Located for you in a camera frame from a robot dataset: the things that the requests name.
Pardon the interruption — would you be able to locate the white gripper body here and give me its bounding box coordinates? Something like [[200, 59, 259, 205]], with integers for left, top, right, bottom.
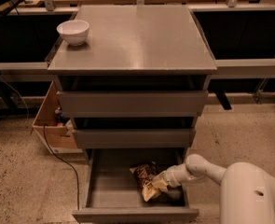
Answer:
[[164, 164, 190, 188]]

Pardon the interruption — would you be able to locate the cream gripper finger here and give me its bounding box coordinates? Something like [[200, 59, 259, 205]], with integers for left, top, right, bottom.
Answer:
[[151, 171, 168, 192]]

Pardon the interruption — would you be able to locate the brown chip bag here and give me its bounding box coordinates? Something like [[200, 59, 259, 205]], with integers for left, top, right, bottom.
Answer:
[[130, 161, 162, 202]]

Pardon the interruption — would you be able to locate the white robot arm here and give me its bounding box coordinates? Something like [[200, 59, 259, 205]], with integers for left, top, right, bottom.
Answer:
[[152, 154, 275, 224]]

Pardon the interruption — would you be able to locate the grey open bottom drawer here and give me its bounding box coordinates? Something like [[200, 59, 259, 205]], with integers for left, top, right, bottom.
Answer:
[[73, 148, 199, 223]]

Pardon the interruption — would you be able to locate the grey middle drawer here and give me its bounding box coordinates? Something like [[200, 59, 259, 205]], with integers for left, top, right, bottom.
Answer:
[[73, 129, 196, 148]]

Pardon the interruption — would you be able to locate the grey drawer cabinet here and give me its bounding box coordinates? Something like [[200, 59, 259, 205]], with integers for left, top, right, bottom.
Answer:
[[47, 5, 218, 161]]

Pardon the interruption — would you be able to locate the grey top drawer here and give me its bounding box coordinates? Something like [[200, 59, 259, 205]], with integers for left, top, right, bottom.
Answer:
[[57, 91, 208, 118]]

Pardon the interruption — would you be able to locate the cardboard box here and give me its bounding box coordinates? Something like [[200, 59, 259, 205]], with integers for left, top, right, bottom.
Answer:
[[32, 81, 81, 154]]

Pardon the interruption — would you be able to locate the white bowl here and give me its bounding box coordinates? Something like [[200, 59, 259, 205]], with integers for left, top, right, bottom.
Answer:
[[57, 20, 89, 46]]

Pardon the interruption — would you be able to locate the black floor cable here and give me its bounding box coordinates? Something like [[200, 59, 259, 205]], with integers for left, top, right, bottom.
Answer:
[[42, 123, 81, 211]]

